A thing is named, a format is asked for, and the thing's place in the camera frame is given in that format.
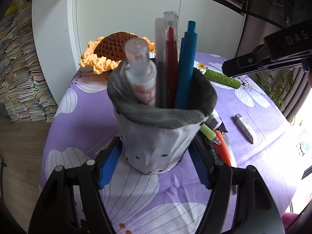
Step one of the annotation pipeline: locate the clear cap white glue pen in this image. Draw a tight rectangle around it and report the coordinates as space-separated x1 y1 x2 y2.
124 37 157 107

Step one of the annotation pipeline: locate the white eraser in sleeve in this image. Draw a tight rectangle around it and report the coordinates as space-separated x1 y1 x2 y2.
235 113 255 144

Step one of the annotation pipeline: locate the white flower gift tag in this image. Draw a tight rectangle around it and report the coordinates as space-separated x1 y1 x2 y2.
194 61 208 74

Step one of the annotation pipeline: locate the tall floor paper stack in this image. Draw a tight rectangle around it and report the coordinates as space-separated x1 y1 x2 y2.
1 2 57 122

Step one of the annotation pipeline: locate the crochet sunflower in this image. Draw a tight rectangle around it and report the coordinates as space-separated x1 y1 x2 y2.
78 31 242 89

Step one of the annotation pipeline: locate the purple floral tablecloth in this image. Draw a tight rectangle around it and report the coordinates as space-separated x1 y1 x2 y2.
38 51 300 234

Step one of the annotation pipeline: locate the blue marker pen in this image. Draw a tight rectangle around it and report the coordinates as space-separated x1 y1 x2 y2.
175 21 197 109

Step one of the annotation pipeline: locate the white grey fabric pen holder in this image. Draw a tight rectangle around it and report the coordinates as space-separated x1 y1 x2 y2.
107 62 217 175

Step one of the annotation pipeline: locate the striped chair back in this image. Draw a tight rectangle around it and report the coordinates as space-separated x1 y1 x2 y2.
281 68 310 121

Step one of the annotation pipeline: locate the grey translucent pen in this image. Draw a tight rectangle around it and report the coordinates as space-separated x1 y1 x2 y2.
155 18 166 108

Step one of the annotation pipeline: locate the green highlighter pen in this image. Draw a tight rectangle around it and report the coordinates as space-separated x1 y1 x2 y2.
200 124 221 145

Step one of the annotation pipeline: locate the orange utility knife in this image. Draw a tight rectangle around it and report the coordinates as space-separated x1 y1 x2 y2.
214 130 232 166

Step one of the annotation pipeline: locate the green potted plant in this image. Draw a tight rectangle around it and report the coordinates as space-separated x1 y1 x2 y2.
255 70 294 110

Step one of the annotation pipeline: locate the red pen clear cap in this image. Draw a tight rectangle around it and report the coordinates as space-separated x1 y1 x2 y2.
163 11 178 109

